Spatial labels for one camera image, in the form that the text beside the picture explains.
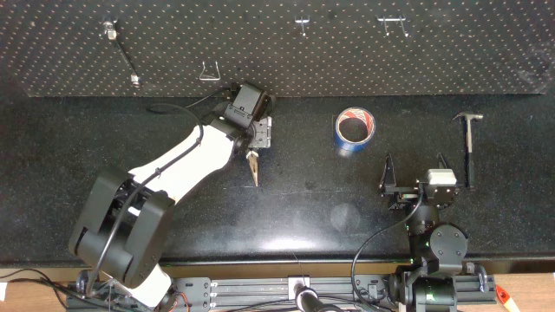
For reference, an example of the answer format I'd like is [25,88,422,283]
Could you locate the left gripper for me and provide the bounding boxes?
[250,115,274,150]

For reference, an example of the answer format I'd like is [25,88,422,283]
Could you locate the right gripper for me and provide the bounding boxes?
[378,152,461,211]

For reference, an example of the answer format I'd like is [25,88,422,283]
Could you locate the black and white pliers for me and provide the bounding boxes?
[245,148,262,188]

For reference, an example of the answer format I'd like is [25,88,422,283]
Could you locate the wrench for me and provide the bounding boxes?
[101,20,143,88]

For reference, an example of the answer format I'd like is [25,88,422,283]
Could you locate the black pegboard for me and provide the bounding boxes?
[0,0,555,98]

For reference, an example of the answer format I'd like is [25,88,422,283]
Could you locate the hammer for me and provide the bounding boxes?
[451,110,485,191]

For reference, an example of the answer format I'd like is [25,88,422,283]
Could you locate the roll of blue tape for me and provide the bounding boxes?
[333,106,377,154]

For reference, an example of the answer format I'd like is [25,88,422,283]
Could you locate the double metal hook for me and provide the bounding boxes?
[375,15,410,39]

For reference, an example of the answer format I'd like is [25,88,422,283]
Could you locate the red and cream object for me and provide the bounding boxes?
[495,284,522,312]

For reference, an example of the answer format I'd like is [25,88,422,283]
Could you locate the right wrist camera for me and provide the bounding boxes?
[423,168,459,188]

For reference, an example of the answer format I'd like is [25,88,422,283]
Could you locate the wire loop metal hook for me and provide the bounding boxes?
[199,60,223,82]

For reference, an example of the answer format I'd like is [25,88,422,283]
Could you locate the black cable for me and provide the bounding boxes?
[350,192,425,309]
[84,86,229,300]

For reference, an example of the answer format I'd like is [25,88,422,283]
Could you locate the mounting rail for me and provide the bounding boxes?
[64,262,498,312]

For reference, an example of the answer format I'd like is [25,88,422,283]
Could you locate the thin black wire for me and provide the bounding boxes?
[0,268,73,311]

